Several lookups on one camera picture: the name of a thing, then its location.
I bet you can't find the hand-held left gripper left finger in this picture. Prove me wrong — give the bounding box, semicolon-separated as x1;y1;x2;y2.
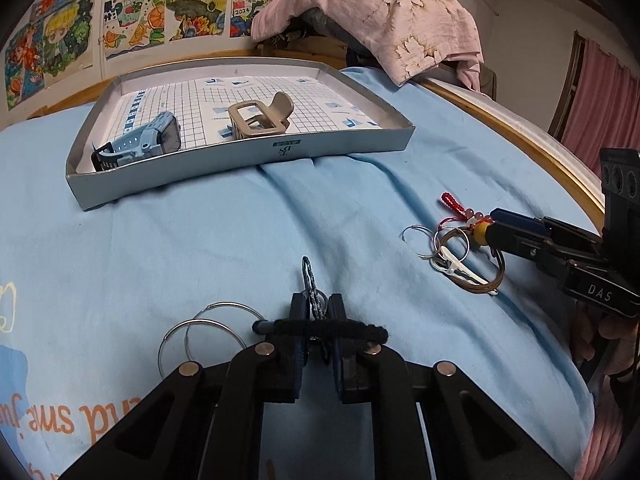
57;292;313;480

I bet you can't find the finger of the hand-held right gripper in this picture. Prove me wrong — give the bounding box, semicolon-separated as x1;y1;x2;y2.
487;222;572;274
490;207;602;257

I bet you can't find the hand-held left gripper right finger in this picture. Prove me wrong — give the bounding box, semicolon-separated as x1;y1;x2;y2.
327;292;572;480

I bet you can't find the brown bangle with yellow bead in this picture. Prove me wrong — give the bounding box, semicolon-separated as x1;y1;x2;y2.
434;222;507;297

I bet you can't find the small silver ring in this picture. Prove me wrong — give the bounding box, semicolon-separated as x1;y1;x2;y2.
433;227;472;264
401;224;436;254

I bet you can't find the white hair clip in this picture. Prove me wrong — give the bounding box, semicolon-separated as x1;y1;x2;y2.
429;246;496;287

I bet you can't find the red beaded string bracelet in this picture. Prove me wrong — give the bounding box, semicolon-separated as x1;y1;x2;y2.
434;192;496;261

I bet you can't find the blue patterned loop charm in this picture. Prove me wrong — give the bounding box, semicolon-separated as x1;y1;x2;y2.
300;256;332;322

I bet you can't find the large silver hoop ring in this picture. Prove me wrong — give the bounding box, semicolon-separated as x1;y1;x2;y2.
157;319;249;379
187;301;269;342

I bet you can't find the grey cardboard tray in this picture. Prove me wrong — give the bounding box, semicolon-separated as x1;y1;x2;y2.
65;57;417;212

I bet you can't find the person's right hand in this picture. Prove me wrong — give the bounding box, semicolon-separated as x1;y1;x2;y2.
572;304;640;379

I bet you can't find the pink curtain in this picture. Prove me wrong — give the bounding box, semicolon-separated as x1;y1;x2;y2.
560;37;640;161

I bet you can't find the light blue bedsheet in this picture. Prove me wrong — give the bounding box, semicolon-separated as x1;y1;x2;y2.
0;67;606;480

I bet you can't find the beige hair claw clip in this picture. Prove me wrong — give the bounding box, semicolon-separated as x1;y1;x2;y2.
227;92;293;141

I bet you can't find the pink floral blanket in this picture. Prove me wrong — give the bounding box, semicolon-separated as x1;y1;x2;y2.
250;0;483;88

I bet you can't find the grey cloth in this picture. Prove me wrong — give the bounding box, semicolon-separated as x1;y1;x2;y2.
299;7;362;52

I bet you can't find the blue grey smartwatch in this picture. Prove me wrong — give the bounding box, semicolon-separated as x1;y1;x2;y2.
90;111;182;173

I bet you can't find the wooden bed frame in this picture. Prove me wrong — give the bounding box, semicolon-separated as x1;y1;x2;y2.
27;42;608;236

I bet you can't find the brown wooden door frame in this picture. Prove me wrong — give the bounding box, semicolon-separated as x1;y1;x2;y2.
547;30;587;141

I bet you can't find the group of colourful wall drawings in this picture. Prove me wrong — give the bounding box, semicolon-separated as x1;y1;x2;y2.
2;0;301;113

